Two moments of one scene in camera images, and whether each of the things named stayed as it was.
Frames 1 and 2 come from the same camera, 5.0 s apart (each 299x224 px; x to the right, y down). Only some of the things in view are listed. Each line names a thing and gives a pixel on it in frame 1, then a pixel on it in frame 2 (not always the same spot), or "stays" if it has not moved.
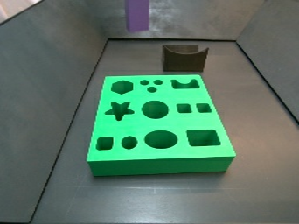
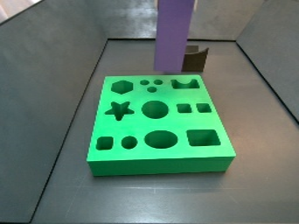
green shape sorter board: [158, 126] stays
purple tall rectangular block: [137, 15] → [173, 30]
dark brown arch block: [184, 58] stays
